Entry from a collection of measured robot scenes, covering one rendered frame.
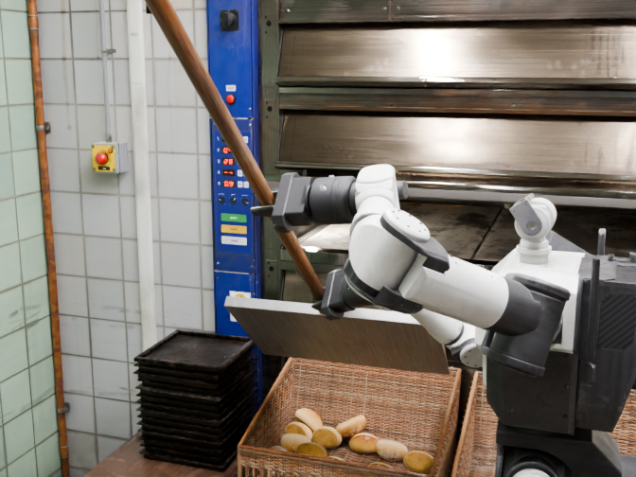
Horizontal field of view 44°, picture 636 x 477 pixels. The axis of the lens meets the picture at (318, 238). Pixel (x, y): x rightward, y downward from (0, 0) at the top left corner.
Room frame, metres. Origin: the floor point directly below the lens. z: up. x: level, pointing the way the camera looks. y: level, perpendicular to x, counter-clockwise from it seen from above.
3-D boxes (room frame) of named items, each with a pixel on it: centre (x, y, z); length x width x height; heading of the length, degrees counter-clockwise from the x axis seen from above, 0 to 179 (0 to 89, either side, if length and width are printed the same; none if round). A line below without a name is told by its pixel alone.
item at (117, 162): (2.68, 0.70, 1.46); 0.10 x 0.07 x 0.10; 72
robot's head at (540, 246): (1.46, -0.41, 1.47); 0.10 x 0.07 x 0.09; 159
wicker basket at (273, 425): (2.18, -0.11, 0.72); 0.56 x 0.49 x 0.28; 72
